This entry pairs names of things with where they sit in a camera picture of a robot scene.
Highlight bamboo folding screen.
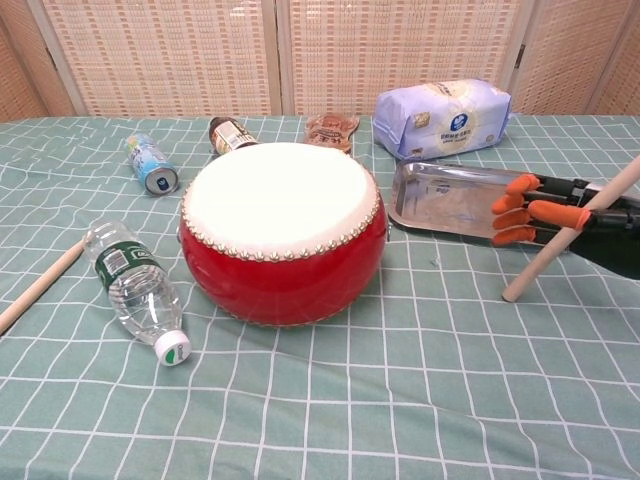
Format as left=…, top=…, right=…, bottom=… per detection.
left=0, top=0, right=640, bottom=121

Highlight blue drink can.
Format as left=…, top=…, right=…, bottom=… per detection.
left=124, top=132, right=180, bottom=196

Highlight wooden drumstick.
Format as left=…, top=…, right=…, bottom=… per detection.
left=0, top=242, right=85, bottom=336
left=501, top=154, right=640, bottom=303

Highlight brown snack pouch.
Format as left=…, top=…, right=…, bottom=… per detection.
left=303, top=113, right=362, bottom=154

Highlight green checked tablecloth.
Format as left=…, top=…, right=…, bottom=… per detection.
left=0, top=114, right=640, bottom=480

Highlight clear water bottle green label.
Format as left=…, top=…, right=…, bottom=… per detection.
left=82, top=220, right=194, bottom=368

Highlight pale blue tissue pack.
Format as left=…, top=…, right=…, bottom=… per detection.
left=372, top=78, right=513, bottom=162

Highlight silver metal tray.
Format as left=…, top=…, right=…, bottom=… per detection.
left=387, top=159, right=576, bottom=249

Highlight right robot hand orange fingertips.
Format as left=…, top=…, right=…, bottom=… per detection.
left=492, top=173, right=640, bottom=281

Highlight red drum white skin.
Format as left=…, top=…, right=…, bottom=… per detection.
left=177, top=141, right=392, bottom=327

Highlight dark brown glass bottle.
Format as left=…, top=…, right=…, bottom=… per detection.
left=208, top=116, right=260, bottom=155

